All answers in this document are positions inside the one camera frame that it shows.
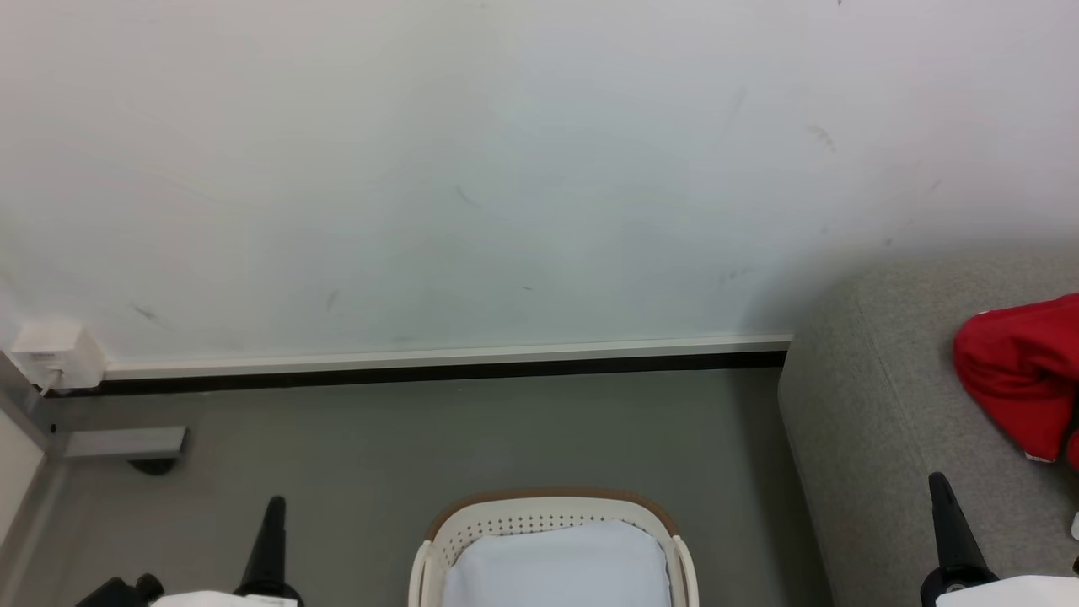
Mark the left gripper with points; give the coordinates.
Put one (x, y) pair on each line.
(211, 598)

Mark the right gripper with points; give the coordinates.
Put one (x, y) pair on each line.
(1011, 593)

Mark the red and white striped garment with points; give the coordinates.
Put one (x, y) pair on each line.
(1024, 371)

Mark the cream laundry basket brown rim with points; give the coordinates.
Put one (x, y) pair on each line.
(548, 508)

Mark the grey fabric sofa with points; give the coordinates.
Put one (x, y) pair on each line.
(877, 421)

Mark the white baseboard strip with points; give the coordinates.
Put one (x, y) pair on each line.
(421, 358)

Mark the pale blue-white cloth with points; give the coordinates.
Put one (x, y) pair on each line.
(556, 569)

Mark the white wall power adapter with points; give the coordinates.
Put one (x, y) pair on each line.
(55, 350)

